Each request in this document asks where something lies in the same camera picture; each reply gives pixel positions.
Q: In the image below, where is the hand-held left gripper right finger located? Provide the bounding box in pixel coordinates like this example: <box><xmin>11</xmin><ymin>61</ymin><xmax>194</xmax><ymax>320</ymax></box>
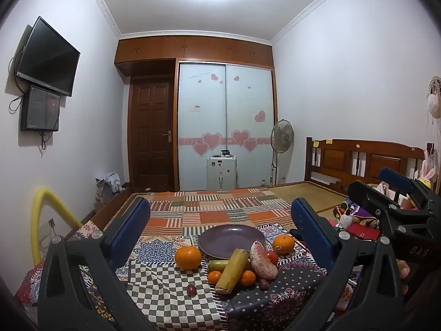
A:
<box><xmin>290</xmin><ymin>197</ymin><xmax>407</xmax><ymax>331</ymax></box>

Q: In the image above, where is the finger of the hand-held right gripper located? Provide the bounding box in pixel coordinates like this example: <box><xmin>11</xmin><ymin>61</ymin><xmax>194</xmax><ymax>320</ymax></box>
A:
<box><xmin>378</xmin><ymin>166</ymin><xmax>431</xmax><ymax>199</ymax></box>
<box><xmin>347</xmin><ymin>180</ymin><xmax>435</xmax><ymax>230</ymax></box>

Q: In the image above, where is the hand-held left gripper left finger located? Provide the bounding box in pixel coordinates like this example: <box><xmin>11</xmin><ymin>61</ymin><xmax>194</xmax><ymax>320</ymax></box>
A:
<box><xmin>37</xmin><ymin>196</ymin><xmax>157</xmax><ymax>331</ymax></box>

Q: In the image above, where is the large orange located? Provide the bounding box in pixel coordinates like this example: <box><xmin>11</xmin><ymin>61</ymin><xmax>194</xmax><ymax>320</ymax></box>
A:
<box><xmin>272</xmin><ymin>234</ymin><xmax>296</xmax><ymax>255</ymax></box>
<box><xmin>174</xmin><ymin>245</ymin><xmax>202</xmax><ymax>270</ymax></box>

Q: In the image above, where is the peeled pomelo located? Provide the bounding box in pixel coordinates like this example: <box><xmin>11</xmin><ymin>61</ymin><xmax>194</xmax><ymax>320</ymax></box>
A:
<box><xmin>249</xmin><ymin>241</ymin><xmax>278</xmax><ymax>281</ymax></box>

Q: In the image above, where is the purple round plate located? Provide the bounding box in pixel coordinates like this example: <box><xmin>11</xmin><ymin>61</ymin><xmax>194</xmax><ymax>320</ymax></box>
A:
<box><xmin>198</xmin><ymin>224</ymin><xmax>267</xmax><ymax>260</ymax></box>

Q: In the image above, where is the yellow sugarcane piece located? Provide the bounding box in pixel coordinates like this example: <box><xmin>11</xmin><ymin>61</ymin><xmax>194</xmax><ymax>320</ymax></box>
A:
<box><xmin>215</xmin><ymin>247</ymin><xmax>249</xmax><ymax>295</ymax></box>

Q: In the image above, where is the person's right hand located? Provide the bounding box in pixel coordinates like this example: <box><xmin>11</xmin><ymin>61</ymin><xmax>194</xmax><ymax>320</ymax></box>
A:
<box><xmin>396</xmin><ymin>258</ymin><xmax>411</xmax><ymax>296</ymax></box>

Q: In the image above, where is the wooden bed footboard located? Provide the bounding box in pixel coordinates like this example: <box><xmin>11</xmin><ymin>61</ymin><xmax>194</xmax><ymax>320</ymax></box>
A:
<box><xmin>92</xmin><ymin>189</ymin><xmax>139</xmax><ymax>231</ymax></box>

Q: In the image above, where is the bunny ear plush toy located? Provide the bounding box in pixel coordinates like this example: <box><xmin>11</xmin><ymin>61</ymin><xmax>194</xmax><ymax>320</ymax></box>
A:
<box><xmin>415</xmin><ymin>167</ymin><xmax>435</xmax><ymax>189</ymax></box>

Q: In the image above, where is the woven bamboo bed mat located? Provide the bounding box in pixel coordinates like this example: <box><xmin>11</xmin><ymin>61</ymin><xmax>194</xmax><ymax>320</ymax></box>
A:
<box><xmin>265</xmin><ymin>181</ymin><xmax>349</xmax><ymax>215</ymax></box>

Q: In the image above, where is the red box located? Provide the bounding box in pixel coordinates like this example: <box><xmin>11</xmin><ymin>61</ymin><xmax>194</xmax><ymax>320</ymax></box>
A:
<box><xmin>347</xmin><ymin>223</ymin><xmax>380</xmax><ymax>241</ymax></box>

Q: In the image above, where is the wooden bed headboard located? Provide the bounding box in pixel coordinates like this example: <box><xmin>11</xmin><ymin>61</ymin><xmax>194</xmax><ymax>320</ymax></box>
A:
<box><xmin>305</xmin><ymin>137</ymin><xmax>425</xmax><ymax>198</ymax></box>

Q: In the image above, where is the pile of clothes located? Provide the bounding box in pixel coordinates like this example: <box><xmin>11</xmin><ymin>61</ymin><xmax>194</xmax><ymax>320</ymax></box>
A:
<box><xmin>95</xmin><ymin>171</ymin><xmax>122</xmax><ymax>212</ymax></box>

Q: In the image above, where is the patterned patchwork tablecloth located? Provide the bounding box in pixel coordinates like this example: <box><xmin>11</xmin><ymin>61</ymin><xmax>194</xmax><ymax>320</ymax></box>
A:
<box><xmin>15</xmin><ymin>223</ymin><xmax>361</xmax><ymax>331</ymax></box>

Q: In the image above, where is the patchwork striped blanket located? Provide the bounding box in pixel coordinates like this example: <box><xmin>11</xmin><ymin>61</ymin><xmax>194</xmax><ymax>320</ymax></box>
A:
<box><xmin>137</xmin><ymin>188</ymin><xmax>294</xmax><ymax>238</ymax></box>

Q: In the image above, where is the pink fluffy hanging ornament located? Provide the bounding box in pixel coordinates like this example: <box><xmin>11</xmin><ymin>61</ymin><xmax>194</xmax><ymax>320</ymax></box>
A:
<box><xmin>426</xmin><ymin>75</ymin><xmax>441</xmax><ymax>121</ymax></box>

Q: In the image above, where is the standing electric fan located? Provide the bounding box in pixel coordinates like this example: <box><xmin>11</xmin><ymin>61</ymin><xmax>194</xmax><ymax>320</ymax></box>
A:
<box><xmin>269</xmin><ymin>119</ymin><xmax>295</xmax><ymax>185</ymax></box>

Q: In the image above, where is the brown wooden door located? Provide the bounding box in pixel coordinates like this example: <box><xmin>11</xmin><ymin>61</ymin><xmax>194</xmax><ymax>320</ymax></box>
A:
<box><xmin>129</xmin><ymin>77</ymin><xmax>175</xmax><ymax>192</ymax></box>

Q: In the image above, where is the yellow hoop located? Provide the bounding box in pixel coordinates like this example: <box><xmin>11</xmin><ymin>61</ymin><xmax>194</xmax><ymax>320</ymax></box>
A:
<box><xmin>31</xmin><ymin>188</ymin><xmax>84</xmax><ymax>265</ymax></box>

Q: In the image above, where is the white box appliance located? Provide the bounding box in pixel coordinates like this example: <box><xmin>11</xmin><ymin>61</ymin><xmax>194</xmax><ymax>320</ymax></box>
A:
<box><xmin>206</xmin><ymin>150</ymin><xmax>238</xmax><ymax>191</ymax></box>

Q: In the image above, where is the sliding wardrobe with heart stickers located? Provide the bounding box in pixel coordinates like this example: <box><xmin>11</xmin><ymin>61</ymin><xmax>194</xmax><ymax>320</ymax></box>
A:
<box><xmin>177</xmin><ymin>61</ymin><xmax>277</xmax><ymax>191</ymax></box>

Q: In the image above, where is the wooden overhead cabinet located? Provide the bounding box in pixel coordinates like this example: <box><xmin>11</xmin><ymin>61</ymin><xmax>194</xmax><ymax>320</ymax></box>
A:
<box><xmin>114</xmin><ymin>35</ymin><xmax>274</xmax><ymax>76</ymax></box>

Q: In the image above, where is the small black wall monitor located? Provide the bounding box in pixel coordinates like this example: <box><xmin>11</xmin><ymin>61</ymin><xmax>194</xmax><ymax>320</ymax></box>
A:
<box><xmin>20</xmin><ymin>86</ymin><xmax>61</xmax><ymax>132</ymax></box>

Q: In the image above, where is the black wall cable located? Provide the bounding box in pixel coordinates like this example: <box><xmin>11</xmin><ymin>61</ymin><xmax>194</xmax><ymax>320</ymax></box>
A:
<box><xmin>8</xmin><ymin>46</ymin><xmax>28</xmax><ymax>114</ymax></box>

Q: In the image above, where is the black wall television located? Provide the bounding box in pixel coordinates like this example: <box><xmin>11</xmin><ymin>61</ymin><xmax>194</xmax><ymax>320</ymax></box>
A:
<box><xmin>16</xmin><ymin>16</ymin><xmax>81</xmax><ymax>97</ymax></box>

